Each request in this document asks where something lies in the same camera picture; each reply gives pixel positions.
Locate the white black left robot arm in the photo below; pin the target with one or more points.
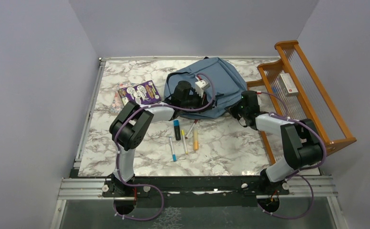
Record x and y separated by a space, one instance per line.
129 128

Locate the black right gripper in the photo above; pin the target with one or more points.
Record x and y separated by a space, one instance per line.
232 109

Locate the white red small box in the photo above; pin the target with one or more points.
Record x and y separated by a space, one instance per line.
287 85

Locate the purple activity book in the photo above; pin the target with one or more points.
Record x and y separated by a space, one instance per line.
144 93

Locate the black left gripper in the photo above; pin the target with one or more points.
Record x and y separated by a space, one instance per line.
201 101

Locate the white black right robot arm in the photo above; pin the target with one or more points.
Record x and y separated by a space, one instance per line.
303 148

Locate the red capped white pen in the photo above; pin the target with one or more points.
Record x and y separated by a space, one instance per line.
191 129

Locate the blue student backpack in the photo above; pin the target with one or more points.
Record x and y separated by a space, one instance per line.
229 85

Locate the black blue highlighter marker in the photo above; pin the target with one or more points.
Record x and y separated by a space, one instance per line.
177 130

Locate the wooden wire rack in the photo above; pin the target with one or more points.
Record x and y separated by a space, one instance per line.
311 101

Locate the yellow capped white pen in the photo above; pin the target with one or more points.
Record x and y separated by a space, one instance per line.
184 142

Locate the blue capped white pen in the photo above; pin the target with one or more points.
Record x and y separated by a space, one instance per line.
172 149

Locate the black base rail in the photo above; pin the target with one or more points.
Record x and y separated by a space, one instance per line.
173 191

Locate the orange highlighter marker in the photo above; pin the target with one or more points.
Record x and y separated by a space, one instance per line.
195 139

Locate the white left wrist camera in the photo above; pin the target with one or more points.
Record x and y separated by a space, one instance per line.
201 86

